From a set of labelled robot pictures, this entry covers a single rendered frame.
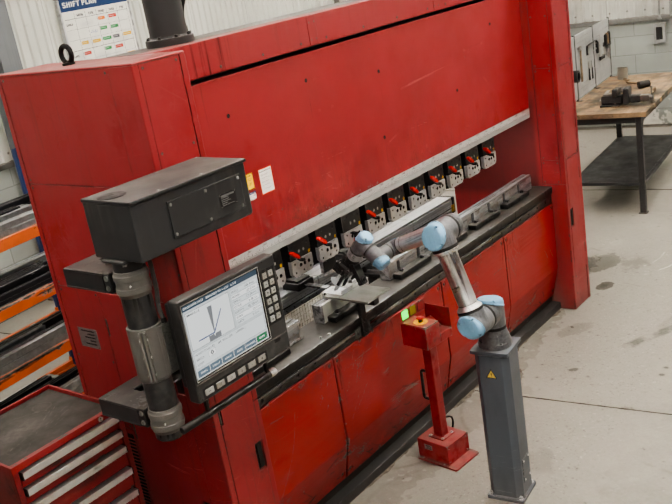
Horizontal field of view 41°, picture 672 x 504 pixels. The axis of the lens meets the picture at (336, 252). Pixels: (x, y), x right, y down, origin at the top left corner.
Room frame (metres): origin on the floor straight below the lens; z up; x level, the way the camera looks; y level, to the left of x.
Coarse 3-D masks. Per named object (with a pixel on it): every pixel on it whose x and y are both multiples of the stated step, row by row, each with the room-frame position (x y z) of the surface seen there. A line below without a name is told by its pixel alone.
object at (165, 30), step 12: (144, 0) 3.65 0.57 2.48; (156, 0) 3.62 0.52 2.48; (168, 0) 3.63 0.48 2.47; (180, 0) 3.69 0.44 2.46; (144, 12) 3.67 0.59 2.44; (156, 12) 3.63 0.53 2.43; (168, 12) 3.63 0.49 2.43; (180, 12) 3.67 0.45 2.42; (156, 24) 3.63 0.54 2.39; (168, 24) 3.63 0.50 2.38; (180, 24) 3.65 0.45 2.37; (156, 36) 3.63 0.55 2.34; (168, 36) 3.62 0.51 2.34; (180, 36) 3.62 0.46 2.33; (192, 36) 3.67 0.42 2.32
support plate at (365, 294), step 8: (352, 288) 4.05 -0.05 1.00; (360, 288) 4.03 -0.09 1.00; (368, 288) 4.01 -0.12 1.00; (376, 288) 3.99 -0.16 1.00; (384, 288) 3.97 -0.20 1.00; (328, 296) 4.00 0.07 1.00; (336, 296) 3.98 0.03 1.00; (344, 296) 3.96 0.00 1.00; (352, 296) 3.94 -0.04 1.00; (360, 296) 3.92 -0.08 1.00; (368, 296) 3.91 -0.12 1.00; (376, 296) 3.89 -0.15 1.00
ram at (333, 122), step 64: (512, 0) 5.62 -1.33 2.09; (256, 64) 3.95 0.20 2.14; (320, 64) 4.17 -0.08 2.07; (384, 64) 4.55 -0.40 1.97; (448, 64) 5.00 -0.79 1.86; (512, 64) 5.56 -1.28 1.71; (256, 128) 3.80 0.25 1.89; (320, 128) 4.11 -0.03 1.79; (384, 128) 4.49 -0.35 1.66; (448, 128) 4.94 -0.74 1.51; (256, 192) 3.74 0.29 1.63; (320, 192) 4.05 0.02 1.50; (384, 192) 4.43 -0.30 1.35
